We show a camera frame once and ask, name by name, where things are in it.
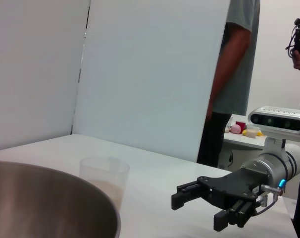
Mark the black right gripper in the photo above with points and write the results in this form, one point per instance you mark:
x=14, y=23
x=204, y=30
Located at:
x=239, y=186

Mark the white rice grains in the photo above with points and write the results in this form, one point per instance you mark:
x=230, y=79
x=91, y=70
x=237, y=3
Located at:
x=113, y=192

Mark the clear plastic measuring cup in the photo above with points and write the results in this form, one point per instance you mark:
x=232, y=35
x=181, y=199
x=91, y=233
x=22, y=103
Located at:
x=108, y=171

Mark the stainless steel mixing bowl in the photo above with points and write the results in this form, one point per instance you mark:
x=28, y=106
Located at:
x=41, y=203

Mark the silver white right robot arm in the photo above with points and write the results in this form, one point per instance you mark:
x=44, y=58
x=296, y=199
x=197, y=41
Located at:
x=271, y=163

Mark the clear cup with grains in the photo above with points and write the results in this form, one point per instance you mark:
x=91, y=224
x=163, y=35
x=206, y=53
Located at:
x=252, y=133

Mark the red cup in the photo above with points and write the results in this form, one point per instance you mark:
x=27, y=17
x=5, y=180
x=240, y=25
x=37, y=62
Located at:
x=241, y=123

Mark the white side table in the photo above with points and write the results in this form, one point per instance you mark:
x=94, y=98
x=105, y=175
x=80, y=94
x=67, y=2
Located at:
x=241, y=143

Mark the pink ball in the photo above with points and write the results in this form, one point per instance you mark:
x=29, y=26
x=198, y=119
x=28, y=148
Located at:
x=235, y=129

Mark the yellow fruit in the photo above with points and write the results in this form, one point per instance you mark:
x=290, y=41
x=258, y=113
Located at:
x=260, y=134
x=244, y=133

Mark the person in grey t-shirt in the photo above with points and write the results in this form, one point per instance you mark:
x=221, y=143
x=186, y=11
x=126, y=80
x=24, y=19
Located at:
x=239, y=81

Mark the white backdrop board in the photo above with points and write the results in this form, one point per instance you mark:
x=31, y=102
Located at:
x=33, y=69
x=145, y=74

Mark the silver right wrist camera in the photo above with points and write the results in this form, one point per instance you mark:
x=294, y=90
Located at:
x=276, y=121

